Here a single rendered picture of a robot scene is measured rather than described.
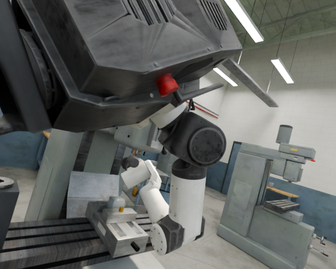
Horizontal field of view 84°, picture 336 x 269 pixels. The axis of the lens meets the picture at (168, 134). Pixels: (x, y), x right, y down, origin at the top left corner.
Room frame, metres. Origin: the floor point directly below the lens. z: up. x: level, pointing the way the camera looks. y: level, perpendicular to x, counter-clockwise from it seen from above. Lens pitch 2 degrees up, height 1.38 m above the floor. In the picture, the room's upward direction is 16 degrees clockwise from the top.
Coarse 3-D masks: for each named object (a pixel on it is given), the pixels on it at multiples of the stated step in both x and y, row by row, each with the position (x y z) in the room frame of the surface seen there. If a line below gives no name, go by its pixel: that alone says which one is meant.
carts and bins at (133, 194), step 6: (156, 162) 3.58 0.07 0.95; (162, 174) 3.21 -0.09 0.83; (168, 180) 3.21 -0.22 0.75; (138, 186) 3.55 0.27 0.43; (162, 186) 3.45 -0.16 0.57; (168, 186) 3.44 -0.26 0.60; (126, 192) 3.42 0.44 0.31; (132, 192) 3.34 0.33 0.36; (138, 192) 3.56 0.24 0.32; (162, 192) 3.00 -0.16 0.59; (168, 192) 3.00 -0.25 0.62; (132, 198) 3.20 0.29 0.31; (138, 198) 2.97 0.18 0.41; (168, 198) 3.02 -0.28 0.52; (138, 204) 2.99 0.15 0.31; (144, 204) 3.06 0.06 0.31; (168, 204) 3.04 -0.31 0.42
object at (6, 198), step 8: (0, 184) 0.61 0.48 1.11; (8, 184) 0.63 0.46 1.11; (16, 184) 0.67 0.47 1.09; (0, 192) 0.60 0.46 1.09; (8, 192) 0.61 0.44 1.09; (16, 192) 0.62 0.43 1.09; (0, 200) 0.60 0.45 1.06; (8, 200) 0.61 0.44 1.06; (16, 200) 0.63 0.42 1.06; (0, 208) 0.60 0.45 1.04; (8, 208) 0.62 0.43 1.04; (0, 216) 0.61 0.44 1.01; (8, 216) 0.62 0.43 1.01; (0, 224) 0.61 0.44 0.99; (8, 224) 0.63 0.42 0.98; (0, 232) 0.62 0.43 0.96; (0, 240) 0.62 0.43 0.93
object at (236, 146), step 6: (234, 144) 7.50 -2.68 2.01; (240, 144) 7.34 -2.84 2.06; (234, 150) 7.45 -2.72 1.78; (234, 156) 7.40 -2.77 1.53; (228, 162) 7.56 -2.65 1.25; (234, 162) 7.36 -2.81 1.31; (228, 168) 7.49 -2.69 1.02; (228, 174) 7.44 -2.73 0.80; (228, 180) 7.39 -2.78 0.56; (222, 186) 7.54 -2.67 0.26; (228, 186) 7.34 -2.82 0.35; (222, 192) 7.47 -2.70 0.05
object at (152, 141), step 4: (152, 124) 0.86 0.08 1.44; (152, 128) 0.85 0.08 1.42; (156, 128) 0.84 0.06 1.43; (152, 132) 0.85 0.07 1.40; (156, 132) 0.84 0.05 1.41; (160, 132) 0.86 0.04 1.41; (152, 136) 0.84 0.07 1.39; (156, 136) 0.85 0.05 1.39; (148, 140) 0.86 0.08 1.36; (152, 140) 0.84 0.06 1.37; (156, 140) 0.85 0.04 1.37; (148, 144) 0.85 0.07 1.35; (152, 144) 0.84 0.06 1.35; (156, 144) 0.85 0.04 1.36
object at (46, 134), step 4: (44, 132) 3.94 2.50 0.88; (48, 132) 4.10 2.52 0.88; (44, 136) 4.16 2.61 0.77; (48, 136) 3.62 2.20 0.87; (44, 140) 4.17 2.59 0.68; (40, 148) 4.15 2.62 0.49; (40, 152) 4.16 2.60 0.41; (36, 160) 4.15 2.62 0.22; (40, 160) 4.20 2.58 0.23; (36, 164) 4.16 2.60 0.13; (40, 164) 3.90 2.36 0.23; (268, 184) 5.84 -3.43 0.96; (272, 184) 5.79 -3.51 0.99; (268, 188) 5.56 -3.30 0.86; (272, 188) 5.63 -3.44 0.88; (276, 188) 6.04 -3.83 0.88; (280, 192) 5.33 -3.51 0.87; (284, 192) 5.53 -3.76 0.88; (292, 196) 5.15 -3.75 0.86; (296, 196) 5.41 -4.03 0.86; (296, 200) 5.61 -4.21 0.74
